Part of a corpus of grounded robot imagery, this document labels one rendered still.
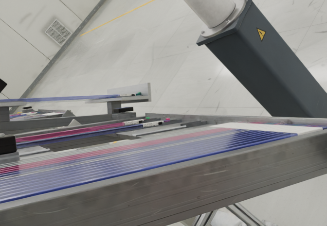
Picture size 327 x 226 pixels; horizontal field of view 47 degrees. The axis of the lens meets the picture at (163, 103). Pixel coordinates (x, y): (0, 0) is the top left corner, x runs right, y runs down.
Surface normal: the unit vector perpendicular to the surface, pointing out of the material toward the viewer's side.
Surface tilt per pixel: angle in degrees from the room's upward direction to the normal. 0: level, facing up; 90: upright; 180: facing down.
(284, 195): 0
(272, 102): 90
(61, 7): 90
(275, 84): 90
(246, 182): 90
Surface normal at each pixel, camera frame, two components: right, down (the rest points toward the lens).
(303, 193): -0.68, -0.61
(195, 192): 0.51, 0.00
